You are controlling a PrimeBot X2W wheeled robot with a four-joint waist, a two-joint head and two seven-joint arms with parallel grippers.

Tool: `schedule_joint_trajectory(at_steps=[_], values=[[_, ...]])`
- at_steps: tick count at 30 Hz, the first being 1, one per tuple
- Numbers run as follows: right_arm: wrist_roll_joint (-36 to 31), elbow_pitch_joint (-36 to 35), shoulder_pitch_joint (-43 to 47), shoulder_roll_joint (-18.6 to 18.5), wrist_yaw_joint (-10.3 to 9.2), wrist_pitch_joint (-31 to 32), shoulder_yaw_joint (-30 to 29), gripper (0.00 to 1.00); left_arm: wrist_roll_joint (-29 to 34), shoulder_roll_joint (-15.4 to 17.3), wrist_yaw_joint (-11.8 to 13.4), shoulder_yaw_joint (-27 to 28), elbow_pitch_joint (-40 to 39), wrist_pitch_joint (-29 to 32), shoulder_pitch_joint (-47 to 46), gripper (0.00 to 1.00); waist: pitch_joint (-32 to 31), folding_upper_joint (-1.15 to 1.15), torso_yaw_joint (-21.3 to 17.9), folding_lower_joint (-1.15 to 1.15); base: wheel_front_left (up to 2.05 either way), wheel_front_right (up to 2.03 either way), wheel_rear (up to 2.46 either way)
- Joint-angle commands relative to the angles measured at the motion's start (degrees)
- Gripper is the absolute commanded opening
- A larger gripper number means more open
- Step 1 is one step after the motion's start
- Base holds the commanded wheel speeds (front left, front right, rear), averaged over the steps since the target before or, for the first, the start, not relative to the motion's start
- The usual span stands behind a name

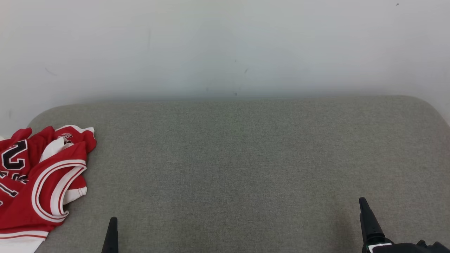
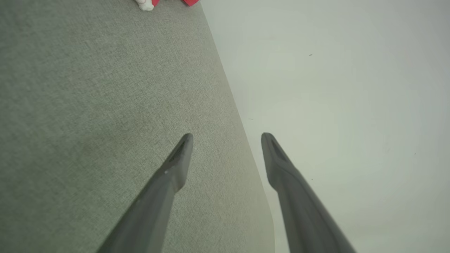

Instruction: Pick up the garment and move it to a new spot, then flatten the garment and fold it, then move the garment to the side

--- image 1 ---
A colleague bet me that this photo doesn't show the red basketball jersey number 23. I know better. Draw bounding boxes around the red basketball jersey number 23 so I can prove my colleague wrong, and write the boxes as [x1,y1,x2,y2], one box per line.
[0,127,88,253]

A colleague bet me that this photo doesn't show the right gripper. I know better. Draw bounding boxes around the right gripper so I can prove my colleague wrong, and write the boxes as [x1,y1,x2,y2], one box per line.
[359,197,419,253]

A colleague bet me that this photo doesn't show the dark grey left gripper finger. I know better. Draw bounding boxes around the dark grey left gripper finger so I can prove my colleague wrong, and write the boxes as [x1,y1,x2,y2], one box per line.
[101,217,119,253]

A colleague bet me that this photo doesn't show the red shorts with white stripe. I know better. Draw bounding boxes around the red shorts with white stripe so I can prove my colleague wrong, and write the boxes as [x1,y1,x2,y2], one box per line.
[39,125,97,206]

